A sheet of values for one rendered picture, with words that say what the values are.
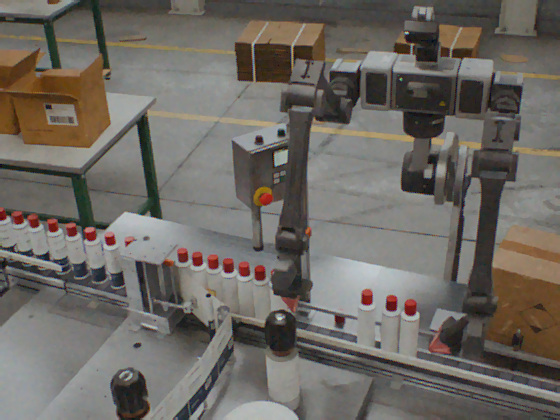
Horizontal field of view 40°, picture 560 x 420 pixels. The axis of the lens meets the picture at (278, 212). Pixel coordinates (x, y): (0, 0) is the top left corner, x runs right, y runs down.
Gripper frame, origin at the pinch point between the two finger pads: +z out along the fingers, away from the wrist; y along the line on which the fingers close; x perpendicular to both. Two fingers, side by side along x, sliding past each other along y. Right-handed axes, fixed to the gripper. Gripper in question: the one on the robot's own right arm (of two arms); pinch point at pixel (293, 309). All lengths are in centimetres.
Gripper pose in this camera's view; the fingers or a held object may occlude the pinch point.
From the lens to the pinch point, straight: 223.9
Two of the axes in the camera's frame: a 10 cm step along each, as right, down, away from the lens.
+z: 0.5, 8.5, 5.3
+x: 3.9, -5.0, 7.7
